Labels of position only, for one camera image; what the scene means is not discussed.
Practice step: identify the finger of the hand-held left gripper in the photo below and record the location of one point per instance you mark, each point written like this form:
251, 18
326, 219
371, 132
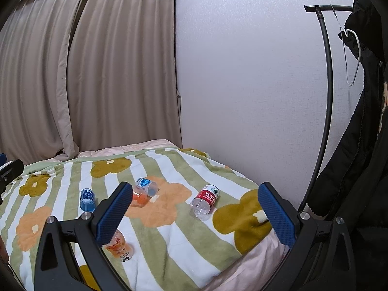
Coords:
11, 170

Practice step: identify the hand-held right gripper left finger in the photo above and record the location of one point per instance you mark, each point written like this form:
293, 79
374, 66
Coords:
110, 216

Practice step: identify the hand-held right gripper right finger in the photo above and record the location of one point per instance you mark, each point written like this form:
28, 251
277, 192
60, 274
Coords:
277, 218

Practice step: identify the orange plastic cup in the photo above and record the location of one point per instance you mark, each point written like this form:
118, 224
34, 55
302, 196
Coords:
138, 199

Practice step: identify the blue liquid bottle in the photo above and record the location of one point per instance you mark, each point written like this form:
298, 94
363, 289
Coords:
87, 200

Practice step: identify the orange drink bottle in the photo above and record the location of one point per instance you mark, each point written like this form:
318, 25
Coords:
120, 245

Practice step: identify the light blue label bottle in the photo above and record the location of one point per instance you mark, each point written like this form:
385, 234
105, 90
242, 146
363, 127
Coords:
147, 185

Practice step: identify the striped floral blanket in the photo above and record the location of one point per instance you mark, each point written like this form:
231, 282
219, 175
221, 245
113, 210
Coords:
169, 215

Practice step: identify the pink bed sheet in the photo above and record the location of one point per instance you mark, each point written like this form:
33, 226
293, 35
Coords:
242, 266

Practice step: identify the red label water bottle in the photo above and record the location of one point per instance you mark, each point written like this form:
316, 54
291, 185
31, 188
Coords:
204, 202

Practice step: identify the beige curtain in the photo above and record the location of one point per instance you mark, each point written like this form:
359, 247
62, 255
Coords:
33, 91
127, 72

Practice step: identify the black jacket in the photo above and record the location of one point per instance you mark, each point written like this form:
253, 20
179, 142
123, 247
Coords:
357, 172

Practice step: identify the black clothes rack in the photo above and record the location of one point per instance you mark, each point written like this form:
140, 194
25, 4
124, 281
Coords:
328, 75

